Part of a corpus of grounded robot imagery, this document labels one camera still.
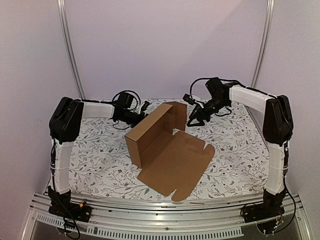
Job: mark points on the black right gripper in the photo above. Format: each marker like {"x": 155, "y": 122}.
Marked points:
{"x": 199, "y": 113}

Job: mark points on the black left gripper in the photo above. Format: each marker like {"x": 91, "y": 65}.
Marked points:
{"x": 142, "y": 117}

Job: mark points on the brown cardboard box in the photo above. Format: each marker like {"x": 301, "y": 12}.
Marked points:
{"x": 172, "y": 161}

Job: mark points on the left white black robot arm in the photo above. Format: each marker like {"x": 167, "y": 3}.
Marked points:
{"x": 64, "y": 126}

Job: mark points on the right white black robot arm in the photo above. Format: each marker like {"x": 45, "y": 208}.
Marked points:
{"x": 277, "y": 131}

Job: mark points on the white floral table cloth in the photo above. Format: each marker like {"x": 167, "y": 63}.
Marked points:
{"x": 100, "y": 164}

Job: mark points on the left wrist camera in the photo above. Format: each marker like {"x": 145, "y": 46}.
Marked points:
{"x": 144, "y": 106}

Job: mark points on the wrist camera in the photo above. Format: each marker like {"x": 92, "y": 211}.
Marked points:
{"x": 144, "y": 106}
{"x": 187, "y": 98}

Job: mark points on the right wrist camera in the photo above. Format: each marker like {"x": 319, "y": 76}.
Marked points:
{"x": 187, "y": 98}

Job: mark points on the aluminium front rail frame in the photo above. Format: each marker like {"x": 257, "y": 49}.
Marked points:
{"x": 202, "y": 219}

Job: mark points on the left aluminium corner post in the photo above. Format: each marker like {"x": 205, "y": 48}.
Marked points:
{"x": 69, "y": 48}

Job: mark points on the aluminium corner post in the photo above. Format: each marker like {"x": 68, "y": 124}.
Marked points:
{"x": 69, "y": 48}
{"x": 264, "y": 42}

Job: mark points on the right aluminium corner post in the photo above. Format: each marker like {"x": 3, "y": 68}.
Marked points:
{"x": 264, "y": 42}

